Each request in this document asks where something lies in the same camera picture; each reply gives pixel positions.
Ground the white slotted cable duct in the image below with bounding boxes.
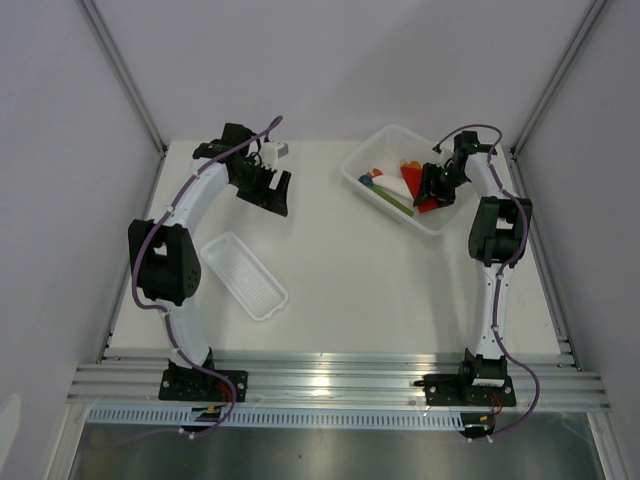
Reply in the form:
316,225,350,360
86,405,464,431

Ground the aluminium front rail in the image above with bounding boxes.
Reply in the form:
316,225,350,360
66,348,611,413

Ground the right aluminium frame post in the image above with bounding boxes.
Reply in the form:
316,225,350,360
510,0,612,158

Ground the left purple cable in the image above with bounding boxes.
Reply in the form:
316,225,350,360
119,114,284,446

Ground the large white plastic basket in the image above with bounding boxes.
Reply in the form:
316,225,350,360
341,124,477,236

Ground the red paper napkin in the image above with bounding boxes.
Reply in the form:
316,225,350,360
400,163,454,214

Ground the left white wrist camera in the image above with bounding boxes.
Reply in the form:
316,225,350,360
260,142,289,169

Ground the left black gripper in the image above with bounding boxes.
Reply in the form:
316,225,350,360
231,159,290,217

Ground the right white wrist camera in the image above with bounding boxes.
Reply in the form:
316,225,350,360
436,147,453,169

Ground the orange plastic spoon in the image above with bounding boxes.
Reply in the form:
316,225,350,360
402,161,422,170

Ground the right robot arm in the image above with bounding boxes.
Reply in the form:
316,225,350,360
414,123,533,404

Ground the small white utensil tray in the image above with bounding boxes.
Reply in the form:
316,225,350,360
200,232,289,322

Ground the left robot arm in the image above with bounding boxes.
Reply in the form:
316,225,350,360
128,117,291,400

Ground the purple cable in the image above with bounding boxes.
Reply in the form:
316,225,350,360
432,124,542,443
119,114,284,446

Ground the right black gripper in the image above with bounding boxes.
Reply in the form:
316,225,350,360
413,163,470,212

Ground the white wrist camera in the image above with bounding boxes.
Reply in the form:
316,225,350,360
436,147,453,169
260,142,289,169

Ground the left aluminium frame post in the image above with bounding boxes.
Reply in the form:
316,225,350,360
75,0,168,156

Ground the aluminium frame post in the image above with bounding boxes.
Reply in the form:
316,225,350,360
75,0,168,156
510,0,612,158

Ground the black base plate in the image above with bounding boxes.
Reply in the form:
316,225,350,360
158,368,248,403
413,374,516,407

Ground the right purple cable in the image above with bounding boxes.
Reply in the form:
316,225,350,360
432,124,542,443

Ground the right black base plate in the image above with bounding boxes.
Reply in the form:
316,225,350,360
413,374,516,407

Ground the blue utensil in basket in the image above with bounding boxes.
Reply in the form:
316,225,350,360
359,175,374,187

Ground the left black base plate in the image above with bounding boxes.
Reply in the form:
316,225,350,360
158,368,248,403

